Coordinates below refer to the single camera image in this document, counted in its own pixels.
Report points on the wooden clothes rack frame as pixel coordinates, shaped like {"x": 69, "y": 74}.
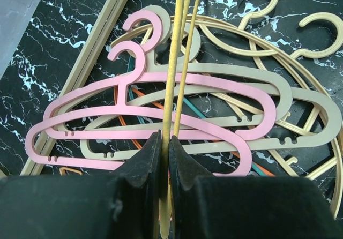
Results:
{"x": 81, "y": 70}

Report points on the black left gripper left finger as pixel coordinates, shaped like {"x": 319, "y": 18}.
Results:
{"x": 123, "y": 204}

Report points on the orange thin hanger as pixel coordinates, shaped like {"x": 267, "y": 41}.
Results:
{"x": 256, "y": 167}

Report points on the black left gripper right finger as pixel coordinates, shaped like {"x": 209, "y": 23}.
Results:
{"x": 206, "y": 206}

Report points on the beige plastic hanger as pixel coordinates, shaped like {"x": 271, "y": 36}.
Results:
{"x": 323, "y": 104}

